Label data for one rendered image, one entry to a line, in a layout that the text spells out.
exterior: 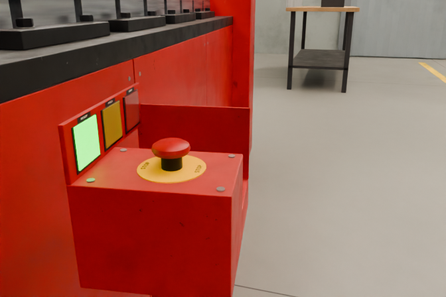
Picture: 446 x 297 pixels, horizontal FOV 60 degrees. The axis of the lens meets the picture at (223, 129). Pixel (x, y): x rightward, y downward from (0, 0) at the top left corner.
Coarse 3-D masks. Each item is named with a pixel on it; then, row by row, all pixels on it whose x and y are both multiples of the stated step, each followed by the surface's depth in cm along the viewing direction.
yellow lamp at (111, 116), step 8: (112, 104) 45; (104, 112) 43; (112, 112) 45; (104, 120) 43; (112, 120) 45; (120, 120) 47; (104, 128) 43; (112, 128) 45; (120, 128) 47; (112, 136) 45; (120, 136) 47
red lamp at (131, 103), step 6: (126, 96) 49; (132, 96) 51; (126, 102) 49; (132, 102) 51; (138, 102) 53; (126, 108) 49; (132, 108) 51; (138, 108) 53; (126, 114) 49; (132, 114) 51; (138, 114) 53; (126, 120) 49; (132, 120) 51; (138, 120) 53; (132, 126) 51
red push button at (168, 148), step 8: (160, 144) 39; (168, 144) 39; (176, 144) 39; (184, 144) 39; (160, 152) 38; (168, 152) 38; (176, 152) 38; (184, 152) 39; (168, 160) 39; (176, 160) 39; (168, 168) 39; (176, 168) 40
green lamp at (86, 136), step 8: (88, 120) 39; (96, 120) 41; (80, 128) 38; (88, 128) 39; (96, 128) 41; (80, 136) 38; (88, 136) 39; (96, 136) 41; (80, 144) 38; (88, 144) 39; (96, 144) 41; (80, 152) 38; (88, 152) 39; (96, 152) 41; (80, 160) 38; (88, 160) 40; (80, 168) 38
